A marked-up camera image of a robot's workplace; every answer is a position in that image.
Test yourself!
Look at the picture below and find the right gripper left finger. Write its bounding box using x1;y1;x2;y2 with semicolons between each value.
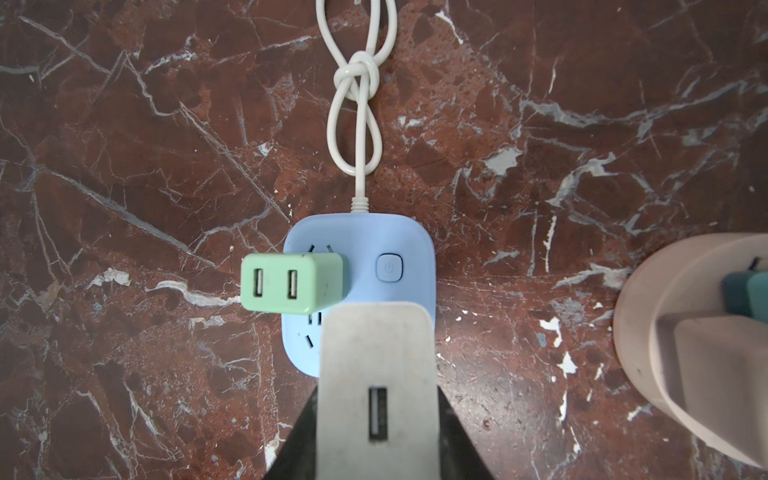
263;388;318;480

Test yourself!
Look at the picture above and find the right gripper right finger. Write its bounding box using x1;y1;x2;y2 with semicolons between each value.
437;388;493;480

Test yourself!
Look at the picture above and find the white plug adapter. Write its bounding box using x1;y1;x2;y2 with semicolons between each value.
316;302;440;479

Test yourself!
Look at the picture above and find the green plug adapter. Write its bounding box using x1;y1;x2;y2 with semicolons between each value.
240;253;345;315

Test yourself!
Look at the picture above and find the pink plug adapter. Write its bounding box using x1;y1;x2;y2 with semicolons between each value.
656;312;767;469

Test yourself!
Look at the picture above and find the teal plug adapter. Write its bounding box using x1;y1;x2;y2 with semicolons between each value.
721;270;768;323

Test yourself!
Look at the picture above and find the blue square power strip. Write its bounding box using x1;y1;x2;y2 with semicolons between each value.
280;213;437;377

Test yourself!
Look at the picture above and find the pink round power strip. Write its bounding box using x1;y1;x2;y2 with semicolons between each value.
613;232;768;470

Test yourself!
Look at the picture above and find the white cable of blue strip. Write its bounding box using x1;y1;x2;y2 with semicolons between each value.
315;0;400;215

